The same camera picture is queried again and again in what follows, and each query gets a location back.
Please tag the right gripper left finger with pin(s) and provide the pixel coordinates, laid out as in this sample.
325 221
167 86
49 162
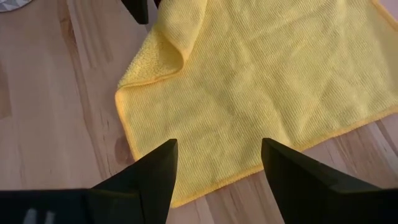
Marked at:
146 189

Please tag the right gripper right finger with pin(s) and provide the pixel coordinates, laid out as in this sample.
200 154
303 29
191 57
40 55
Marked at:
304 186

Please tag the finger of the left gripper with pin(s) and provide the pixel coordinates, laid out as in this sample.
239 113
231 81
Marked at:
138 9
158 2

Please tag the yellow microfiber towel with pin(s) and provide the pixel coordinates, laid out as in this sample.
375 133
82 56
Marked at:
248 77

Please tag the potted green succulent plant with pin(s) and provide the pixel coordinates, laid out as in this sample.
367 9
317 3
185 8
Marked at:
12 3

